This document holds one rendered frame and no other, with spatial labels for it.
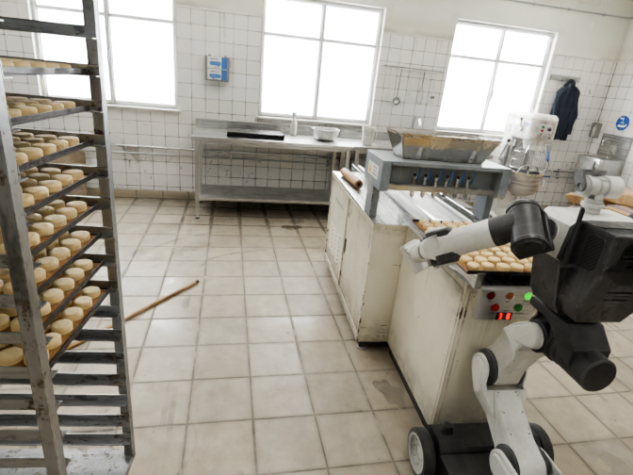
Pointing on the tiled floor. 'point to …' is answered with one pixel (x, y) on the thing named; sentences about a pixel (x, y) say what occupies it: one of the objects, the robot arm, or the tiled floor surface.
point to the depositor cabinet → (365, 258)
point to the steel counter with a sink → (212, 132)
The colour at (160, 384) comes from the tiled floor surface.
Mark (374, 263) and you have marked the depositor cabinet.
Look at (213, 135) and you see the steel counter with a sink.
